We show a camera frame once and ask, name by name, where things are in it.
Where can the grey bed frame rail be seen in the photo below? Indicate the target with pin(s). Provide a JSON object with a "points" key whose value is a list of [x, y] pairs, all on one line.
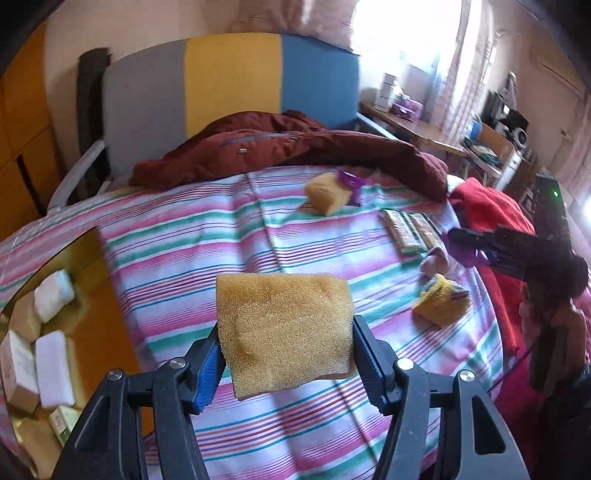
{"points": [[78, 170]]}

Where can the purple snack packet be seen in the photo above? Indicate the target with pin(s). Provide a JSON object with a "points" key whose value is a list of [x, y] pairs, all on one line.
{"points": [[464, 254], [353, 182]]}

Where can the grey yellow blue headboard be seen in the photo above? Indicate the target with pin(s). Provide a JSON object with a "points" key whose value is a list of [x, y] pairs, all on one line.
{"points": [[231, 83]]}

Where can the small green carton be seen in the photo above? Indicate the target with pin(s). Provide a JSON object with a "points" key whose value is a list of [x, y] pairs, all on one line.
{"points": [[64, 420]]}

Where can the striped bed sheet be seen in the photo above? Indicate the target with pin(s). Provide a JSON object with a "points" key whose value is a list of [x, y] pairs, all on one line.
{"points": [[277, 240]]}

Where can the yellow sponge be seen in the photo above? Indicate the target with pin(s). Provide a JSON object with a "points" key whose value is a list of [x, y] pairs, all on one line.
{"points": [[325, 191], [281, 332]]}

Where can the green-edged cracker packet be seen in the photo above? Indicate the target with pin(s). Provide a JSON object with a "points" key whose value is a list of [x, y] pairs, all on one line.
{"points": [[427, 230], [399, 228]]}

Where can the gold cardboard box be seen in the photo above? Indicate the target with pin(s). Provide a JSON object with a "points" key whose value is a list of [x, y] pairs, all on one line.
{"points": [[106, 323]]}

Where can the person's right hand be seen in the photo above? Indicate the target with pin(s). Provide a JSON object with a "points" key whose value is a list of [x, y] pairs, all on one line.
{"points": [[577, 327]]}

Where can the yellow and white sock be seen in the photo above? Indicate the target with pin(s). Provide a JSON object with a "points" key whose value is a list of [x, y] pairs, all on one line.
{"points": [[441, 300]]}

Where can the pink striped sock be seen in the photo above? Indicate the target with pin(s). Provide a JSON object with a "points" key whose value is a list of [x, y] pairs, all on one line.
{"points": [[436, 263]]}

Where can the brown cardboard box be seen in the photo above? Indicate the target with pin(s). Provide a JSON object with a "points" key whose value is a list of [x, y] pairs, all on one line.
{"points": [[494, 138]]}

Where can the purple storage box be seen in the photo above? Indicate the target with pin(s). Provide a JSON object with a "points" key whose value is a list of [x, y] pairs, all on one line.
{"points": [[406, 110]]}

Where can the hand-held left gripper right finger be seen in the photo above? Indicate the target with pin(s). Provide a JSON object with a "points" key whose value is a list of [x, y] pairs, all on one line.
{"points": [[367, 364]]}

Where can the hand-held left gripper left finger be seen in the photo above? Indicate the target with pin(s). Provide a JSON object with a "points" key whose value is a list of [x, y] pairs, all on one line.
{"points": [[210, 369]]}

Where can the black stereo set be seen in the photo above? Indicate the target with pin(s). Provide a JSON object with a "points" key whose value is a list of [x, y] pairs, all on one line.
{"points": [[508, 122]]}

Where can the orange wooden wardrobe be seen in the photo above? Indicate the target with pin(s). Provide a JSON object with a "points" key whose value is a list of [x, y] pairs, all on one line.
{"points": [[23, 138]]}

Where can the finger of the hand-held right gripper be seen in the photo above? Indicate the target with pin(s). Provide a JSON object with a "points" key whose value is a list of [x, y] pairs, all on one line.
{"points": [[475, 237], [508, 265]]}

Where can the red blanket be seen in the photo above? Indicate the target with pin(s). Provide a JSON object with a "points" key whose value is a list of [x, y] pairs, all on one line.
{"points": [[489, 203]]}

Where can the dark red jacket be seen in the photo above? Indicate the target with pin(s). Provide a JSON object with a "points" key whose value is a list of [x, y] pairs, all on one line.
{"points": [[295, 147]]}

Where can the pink curtain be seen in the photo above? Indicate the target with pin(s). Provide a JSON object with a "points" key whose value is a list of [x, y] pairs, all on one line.
{"points": [[461, 69]]}

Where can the wooden side desk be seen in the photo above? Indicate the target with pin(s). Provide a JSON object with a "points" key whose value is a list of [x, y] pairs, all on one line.
{"points": [[425, 134]]}

